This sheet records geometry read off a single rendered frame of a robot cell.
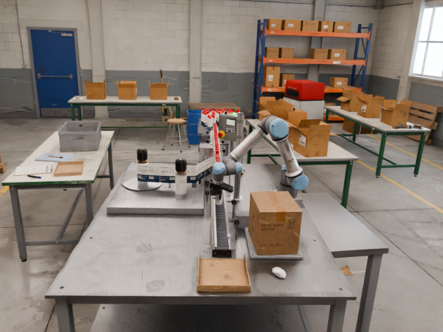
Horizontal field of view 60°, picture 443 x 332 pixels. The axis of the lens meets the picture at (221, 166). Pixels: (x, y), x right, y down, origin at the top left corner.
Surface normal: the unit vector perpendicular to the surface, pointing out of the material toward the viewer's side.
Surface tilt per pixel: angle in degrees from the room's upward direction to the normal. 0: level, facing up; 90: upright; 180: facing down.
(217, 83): 90
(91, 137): 90
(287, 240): 90
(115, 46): 90
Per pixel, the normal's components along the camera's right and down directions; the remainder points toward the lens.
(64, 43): 0.16, 0.31
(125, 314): 0.02, -0.93
